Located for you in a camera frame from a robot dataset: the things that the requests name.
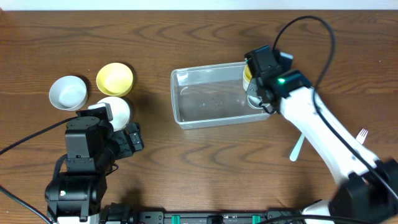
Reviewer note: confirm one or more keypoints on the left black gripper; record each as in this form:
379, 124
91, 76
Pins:
124, 137

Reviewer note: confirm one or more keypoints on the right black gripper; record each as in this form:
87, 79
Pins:
255, 87

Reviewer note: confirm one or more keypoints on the yellow cup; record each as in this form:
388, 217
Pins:
247, 74

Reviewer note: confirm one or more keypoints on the white cup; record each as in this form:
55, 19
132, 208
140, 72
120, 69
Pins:
246, 82

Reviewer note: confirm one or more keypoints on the grey cup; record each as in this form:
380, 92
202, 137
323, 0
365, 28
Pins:
254, 102

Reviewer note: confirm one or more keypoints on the yellow bowl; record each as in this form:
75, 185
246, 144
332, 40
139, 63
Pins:
115, 79

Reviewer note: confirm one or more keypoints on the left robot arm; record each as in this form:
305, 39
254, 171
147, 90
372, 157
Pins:
79, 180

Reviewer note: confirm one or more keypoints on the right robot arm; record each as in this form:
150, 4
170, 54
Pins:
367, 186

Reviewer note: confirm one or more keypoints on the clear plastic container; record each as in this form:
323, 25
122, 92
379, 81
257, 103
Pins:
211, 95

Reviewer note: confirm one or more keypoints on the white bowl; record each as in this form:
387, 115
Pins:
120, 111

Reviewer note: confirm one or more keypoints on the grey bowl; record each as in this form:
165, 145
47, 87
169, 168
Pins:
68, 93

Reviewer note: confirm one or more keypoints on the pale green plastic spoon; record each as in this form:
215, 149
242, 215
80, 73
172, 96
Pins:
297, 148

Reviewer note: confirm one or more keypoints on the white plastic fork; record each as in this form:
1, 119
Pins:
361, 137

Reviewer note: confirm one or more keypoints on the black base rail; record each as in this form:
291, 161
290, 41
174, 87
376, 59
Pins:
217, 217

